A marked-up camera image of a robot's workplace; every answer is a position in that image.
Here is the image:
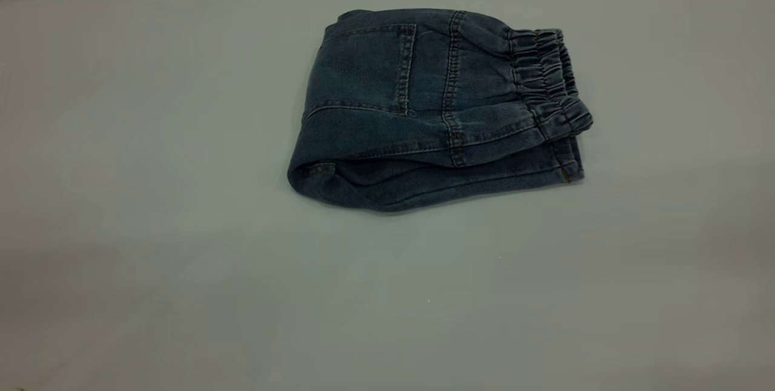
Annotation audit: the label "blue denim kids pants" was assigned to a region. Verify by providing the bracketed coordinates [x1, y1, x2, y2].
[286, 8, 594, 213]

